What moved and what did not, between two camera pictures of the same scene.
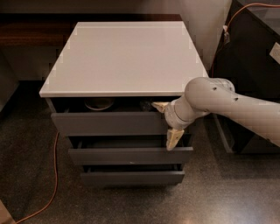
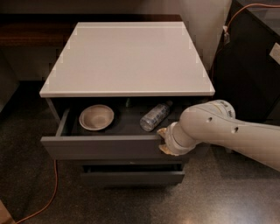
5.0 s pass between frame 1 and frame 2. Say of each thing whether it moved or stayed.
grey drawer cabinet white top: stayed
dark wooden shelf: stayed
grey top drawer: moved
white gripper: moved
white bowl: moved
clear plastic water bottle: moved
